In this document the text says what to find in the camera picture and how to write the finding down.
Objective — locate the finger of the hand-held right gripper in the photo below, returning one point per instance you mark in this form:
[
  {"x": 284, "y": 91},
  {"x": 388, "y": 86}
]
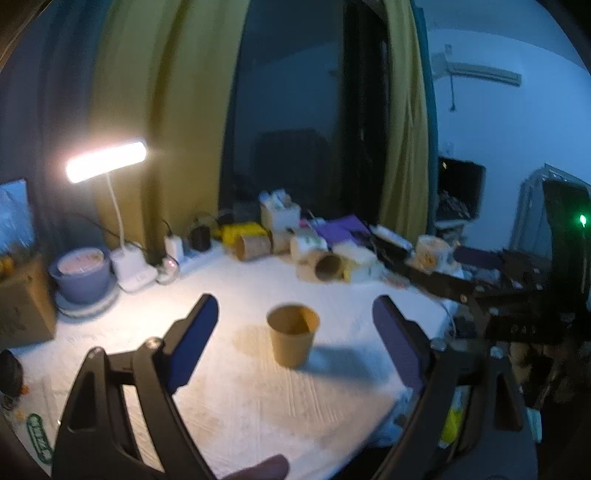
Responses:
[{"x": 443, "y": 284}]

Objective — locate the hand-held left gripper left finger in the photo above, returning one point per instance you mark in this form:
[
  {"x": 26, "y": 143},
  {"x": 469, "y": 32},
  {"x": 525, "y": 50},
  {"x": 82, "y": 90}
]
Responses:
[{"x": 194, "y": 341}]

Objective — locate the white metal rack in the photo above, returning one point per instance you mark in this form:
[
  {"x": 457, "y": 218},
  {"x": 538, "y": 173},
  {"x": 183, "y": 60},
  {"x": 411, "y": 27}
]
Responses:
[{"x": 528, "y": 212}]

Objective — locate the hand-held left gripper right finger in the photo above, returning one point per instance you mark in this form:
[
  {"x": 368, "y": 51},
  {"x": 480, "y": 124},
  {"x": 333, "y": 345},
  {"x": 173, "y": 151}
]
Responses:
[{"x": 397, "y": 341}]

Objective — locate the black round object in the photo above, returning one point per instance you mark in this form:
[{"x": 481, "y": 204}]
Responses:
[{"x": 10, "y": 374}]

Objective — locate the blue pot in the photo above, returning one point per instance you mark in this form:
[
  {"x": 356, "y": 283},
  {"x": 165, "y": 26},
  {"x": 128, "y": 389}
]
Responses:
[{"x": 81, "y": 277}]

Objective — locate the black monitor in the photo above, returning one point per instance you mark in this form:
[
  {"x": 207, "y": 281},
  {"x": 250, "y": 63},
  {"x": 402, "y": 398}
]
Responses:
[{"x": 461, "y": 184}]

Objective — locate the yellow packet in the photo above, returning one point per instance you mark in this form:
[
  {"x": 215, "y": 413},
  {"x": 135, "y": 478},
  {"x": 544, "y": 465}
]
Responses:
[{"x": 244, "y": 230}]

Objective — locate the brown paper cup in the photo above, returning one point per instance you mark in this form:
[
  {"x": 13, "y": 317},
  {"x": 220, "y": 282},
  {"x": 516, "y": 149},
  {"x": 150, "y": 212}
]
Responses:
[
  {"x": 291, "y": 341},
  {"x": 253, "y": 247},
  {"x": 321, "y": 267}
]

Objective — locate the blue picture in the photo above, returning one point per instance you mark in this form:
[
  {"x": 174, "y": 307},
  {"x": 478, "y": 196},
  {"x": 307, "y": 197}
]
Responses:
[{"x": 16, "y": 217}]

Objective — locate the white table cloth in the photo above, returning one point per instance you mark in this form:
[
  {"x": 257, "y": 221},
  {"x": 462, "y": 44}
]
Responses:
[{"x": 258, "y": 406}]

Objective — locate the white tissue box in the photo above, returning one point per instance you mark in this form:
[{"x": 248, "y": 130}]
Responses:
[{"x": 279, "y": 212}]

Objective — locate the yellow curtain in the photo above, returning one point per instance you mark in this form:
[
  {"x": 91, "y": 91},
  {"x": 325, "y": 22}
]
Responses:
[
  {"x": 408, "y": 138},
  {"x": 171, "y": 115}
]

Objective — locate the cardboard box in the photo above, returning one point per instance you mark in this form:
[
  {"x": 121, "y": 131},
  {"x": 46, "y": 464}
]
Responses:
[{"x": 23, "y": 309}]

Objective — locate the white charger plug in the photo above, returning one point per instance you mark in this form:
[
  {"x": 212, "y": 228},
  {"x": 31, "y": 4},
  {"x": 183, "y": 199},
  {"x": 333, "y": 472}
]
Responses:
[{"x": 174, "y": 247}]

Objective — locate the purple packet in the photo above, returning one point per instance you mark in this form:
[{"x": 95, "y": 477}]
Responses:
[{"x": 344, "y": 228}]

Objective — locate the white desk lamp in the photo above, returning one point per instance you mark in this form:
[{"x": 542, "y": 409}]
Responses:
[{"x": 117, "y": 207}]

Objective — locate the white air conditioner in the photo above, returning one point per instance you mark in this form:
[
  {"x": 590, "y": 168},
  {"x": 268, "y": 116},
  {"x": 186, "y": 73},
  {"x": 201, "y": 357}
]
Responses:
[{"x": 485, "y": 73}]

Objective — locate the green label sticker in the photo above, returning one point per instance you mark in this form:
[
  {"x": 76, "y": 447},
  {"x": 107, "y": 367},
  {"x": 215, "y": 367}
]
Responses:
[{"x": 40, "y": 438}]

